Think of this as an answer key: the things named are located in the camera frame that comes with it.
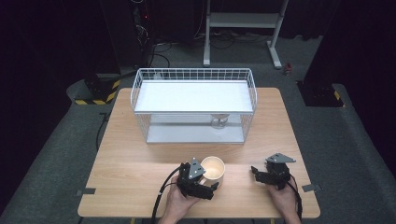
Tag glass jar with white lid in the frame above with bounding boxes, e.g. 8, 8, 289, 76
210, 113, 231, 130

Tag black cable beside table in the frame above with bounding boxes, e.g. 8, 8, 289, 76
95, 111, 112, 152

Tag white metal stand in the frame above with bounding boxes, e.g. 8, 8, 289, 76
203, 0, 290, 70

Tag person's right hand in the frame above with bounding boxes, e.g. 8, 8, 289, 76
266, 181, 301, 217

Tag white wire shelf rack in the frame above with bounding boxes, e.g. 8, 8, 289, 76
130, 67, 259, 145

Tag person's left hand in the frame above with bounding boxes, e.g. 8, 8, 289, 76
165, 175, 202, 220

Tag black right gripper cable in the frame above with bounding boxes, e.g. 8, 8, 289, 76
287, 173, 304, 220

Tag black floor cables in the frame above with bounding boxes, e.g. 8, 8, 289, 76
148, 39, 173, 69

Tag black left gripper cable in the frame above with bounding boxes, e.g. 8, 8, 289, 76
150, 164, 183, 224

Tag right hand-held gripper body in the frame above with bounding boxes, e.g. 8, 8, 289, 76
264, 152, 297, 191

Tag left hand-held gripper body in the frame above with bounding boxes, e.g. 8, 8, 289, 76
176, 157, 216, 201

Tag dark equipment rack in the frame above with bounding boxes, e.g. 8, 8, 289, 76
128, 0, 157, 68

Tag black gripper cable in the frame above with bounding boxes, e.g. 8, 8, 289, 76
150, 164, 183, 224
287, 173, 304, 220

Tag grey tape strip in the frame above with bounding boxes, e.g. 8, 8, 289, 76
75, 188, 97, 197
301, 183, 322, 193

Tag cream ceramic mug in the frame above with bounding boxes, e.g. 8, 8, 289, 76
199, 155, 226, 191

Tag black base with yellow stripes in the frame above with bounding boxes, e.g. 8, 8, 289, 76
296, 79, 347, 108
74, 72, 122, 106

